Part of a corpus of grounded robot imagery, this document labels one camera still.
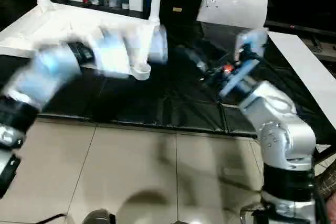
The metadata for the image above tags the white plastic table top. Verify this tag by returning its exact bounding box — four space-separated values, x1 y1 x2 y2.
0 4 161 81

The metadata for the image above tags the black work mat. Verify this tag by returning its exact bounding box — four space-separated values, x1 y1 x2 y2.
0 0 336 136

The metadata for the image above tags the white plastic bag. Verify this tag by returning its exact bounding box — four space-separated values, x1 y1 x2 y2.
197 0 270 31

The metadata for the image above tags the flat white board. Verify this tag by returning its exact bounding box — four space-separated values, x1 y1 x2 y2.
267 31 336 131

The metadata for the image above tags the black floor stand bar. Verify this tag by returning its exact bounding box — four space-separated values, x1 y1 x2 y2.
314 144 336 169

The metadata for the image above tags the grey left robot foot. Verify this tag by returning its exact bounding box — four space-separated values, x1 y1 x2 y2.
81 209 117 224

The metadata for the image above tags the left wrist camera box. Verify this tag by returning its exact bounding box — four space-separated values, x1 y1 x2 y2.
86 24 169 79

